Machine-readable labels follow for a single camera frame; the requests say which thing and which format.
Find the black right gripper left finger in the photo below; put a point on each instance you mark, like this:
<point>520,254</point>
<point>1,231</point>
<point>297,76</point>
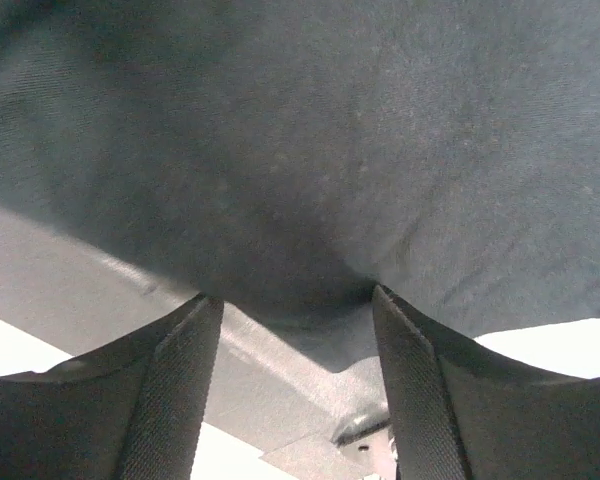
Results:
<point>131,409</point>

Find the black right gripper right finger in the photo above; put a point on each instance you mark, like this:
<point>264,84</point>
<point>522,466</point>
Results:
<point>461,411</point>

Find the black t shirt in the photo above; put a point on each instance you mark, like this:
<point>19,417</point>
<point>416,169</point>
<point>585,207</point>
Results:
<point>289,156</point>

